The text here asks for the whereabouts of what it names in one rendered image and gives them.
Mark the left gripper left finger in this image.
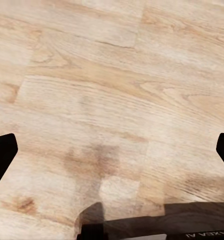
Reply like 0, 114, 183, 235
0, 133, 18, 180

